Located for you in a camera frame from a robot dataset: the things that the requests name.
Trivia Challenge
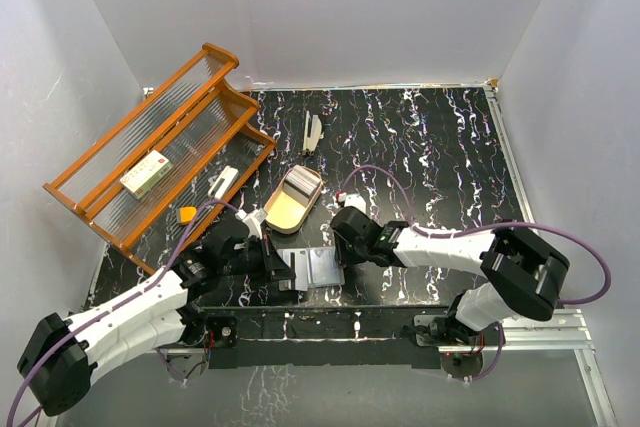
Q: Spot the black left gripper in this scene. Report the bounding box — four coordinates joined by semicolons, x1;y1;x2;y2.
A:
220;233;296;284

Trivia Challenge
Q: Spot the orange yellow small object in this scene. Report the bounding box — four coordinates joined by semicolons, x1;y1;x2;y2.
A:
177;206;197;225

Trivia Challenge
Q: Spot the white box on rack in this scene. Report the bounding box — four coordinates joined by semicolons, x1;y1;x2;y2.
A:
120;150;173;199

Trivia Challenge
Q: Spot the white stapler on table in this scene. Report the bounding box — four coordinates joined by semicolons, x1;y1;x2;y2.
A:
302;111;323;156

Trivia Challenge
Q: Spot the orange wooden rack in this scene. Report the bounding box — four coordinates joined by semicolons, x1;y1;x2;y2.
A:
43;43;276;274

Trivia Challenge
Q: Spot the beige oval plastic tray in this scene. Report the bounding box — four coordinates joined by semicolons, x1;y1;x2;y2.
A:
264;167;323;235

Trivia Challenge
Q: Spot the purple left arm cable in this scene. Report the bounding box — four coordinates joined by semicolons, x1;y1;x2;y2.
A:
4;199;246;427

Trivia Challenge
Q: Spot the aluminium frame rail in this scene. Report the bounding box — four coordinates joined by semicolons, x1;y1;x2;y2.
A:
439;309;594;351

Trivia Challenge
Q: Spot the white stapler near rack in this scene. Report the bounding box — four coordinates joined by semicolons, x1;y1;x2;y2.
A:
207;165;239;199

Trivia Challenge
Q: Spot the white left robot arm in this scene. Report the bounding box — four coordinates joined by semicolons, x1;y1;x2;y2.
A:
17;219;296;417

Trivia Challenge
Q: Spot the stack of white cards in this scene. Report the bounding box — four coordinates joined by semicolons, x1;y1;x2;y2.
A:
283;166;321;203

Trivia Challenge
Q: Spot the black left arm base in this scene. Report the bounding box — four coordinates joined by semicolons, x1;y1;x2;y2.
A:
156;317;238;386

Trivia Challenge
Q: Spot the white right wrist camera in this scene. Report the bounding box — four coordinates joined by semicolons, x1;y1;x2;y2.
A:
336;191;367;214

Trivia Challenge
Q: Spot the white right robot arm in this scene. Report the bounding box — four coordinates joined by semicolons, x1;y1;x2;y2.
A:
330;206;569;345

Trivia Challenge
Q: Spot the black right arm base motor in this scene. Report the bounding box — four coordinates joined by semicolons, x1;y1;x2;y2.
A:
399;314;506;369

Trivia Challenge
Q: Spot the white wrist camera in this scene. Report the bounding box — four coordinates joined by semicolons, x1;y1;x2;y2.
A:
235;208;267;238
336;191;367;214

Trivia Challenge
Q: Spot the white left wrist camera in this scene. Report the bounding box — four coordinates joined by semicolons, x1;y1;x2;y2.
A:
235;208;267;238

